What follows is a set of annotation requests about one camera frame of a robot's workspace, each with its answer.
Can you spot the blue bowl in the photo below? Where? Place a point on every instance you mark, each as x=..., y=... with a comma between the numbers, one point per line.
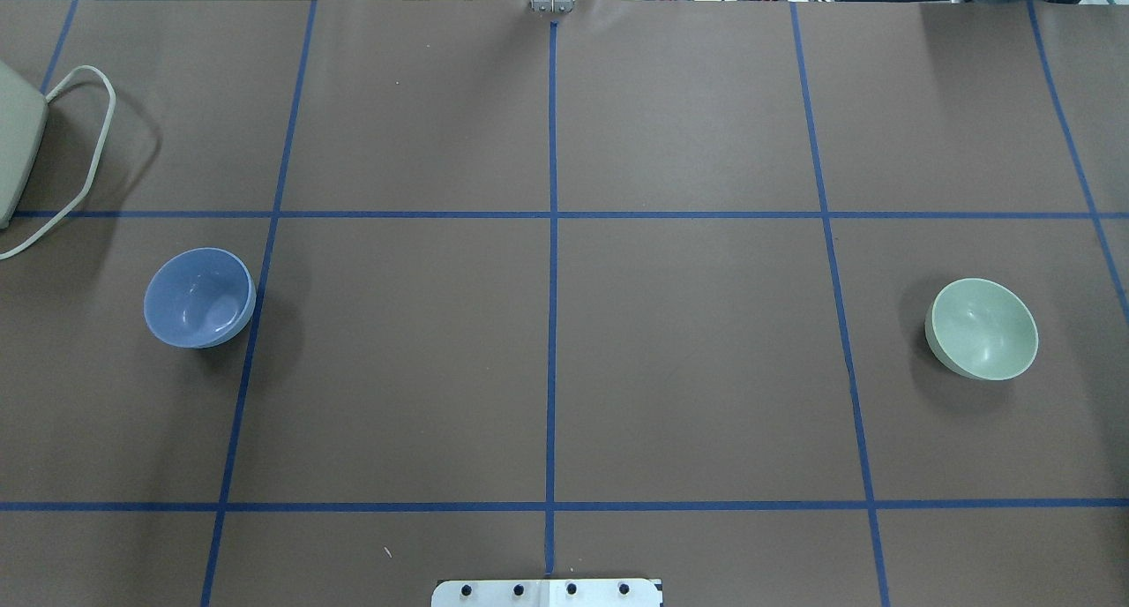
x=199, y=299

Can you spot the green bowl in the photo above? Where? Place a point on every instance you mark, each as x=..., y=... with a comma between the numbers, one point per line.
x=979, y=329

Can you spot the cream toaster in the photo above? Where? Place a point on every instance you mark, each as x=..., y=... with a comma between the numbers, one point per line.
x=23, y=117

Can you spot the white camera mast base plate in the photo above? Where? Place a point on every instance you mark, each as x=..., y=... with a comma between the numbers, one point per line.
x=549, y=592

